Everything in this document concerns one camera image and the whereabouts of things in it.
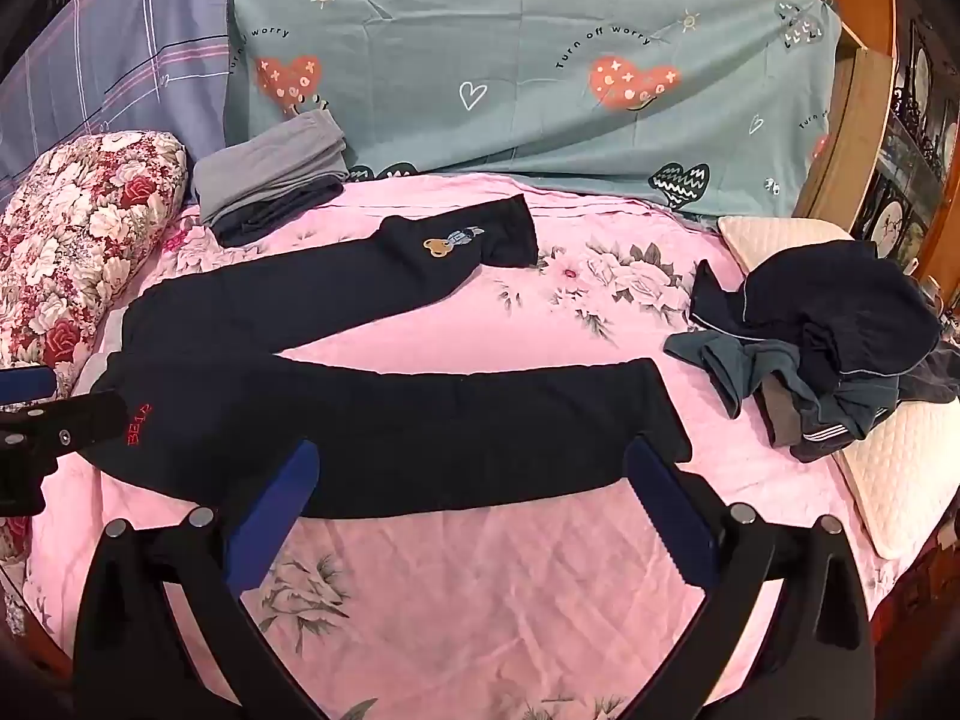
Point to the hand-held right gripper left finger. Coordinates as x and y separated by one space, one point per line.
271 511

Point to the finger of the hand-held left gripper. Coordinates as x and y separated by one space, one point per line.
75 421
26 384

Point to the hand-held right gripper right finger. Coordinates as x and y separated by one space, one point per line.
669 511

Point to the dark navy pants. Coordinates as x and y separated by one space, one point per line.
375 420

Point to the red floral pillow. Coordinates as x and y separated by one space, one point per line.
75 240

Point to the teal grey crumpled garment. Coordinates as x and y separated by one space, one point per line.
739 364

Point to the dark garment with white stripes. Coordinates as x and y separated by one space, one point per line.
821 442

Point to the pink floral bedsheet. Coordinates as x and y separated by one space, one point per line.
487 585

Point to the cream quilted pillow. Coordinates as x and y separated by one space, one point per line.
900 472

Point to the navy garment with white piping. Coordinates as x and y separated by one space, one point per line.
832 292

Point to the dark blue folded garment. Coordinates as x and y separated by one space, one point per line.
266 214

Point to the grey folded garment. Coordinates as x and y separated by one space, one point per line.
262 161

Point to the purple plaid pillow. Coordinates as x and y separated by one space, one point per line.
112 67

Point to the teal heart-print pillow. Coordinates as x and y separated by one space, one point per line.
525 127

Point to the wooden bed headboard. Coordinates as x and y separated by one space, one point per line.
855 112

